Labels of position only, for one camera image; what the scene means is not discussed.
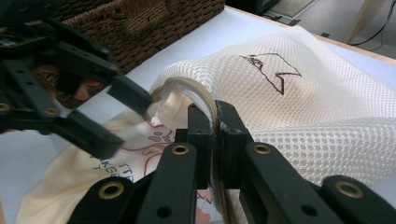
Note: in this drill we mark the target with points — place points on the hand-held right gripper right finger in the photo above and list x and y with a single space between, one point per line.
236 140

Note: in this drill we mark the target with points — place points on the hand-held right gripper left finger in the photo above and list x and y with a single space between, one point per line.
193 149

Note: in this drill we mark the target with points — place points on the cream printed t-shirt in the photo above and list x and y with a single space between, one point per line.
77 180

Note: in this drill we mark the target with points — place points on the brown wicker basket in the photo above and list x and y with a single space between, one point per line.
140 25

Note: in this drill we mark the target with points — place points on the white mesh laundry bag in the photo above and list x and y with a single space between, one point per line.
311 109

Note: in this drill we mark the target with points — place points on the dark box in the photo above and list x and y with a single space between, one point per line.
249 5

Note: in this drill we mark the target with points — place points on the beige stand leg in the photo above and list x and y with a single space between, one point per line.
362 18

